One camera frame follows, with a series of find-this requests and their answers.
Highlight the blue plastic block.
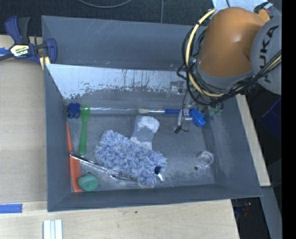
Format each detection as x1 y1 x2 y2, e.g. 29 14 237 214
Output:
189 108 206 128

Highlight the clear plastic tube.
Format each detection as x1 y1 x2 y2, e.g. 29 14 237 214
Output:
89 107 141 116

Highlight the white and grey sock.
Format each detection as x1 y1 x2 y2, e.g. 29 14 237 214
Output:
131 115 161 151

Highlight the blue and white fluffy cloth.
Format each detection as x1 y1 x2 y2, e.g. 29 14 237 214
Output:
93 129 168 189

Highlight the clear glass cup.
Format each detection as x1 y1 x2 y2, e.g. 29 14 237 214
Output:
196 150 215 169

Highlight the blue flower-shaped block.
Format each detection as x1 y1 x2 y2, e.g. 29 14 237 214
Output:
67 103 82 120

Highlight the blue-handled paintbrush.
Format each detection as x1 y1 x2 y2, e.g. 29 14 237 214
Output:
138 108 183 116

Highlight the shiny silver metal utensil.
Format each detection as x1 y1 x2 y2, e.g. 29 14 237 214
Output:
69 151 137 184

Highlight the orange flat piece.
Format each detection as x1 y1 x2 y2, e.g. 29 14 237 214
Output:
66 120 83 193

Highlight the green plastic spoon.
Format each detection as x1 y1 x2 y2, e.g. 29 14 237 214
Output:
78 104 92 156

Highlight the grey metal bin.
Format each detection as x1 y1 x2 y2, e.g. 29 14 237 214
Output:
40 15 264 213

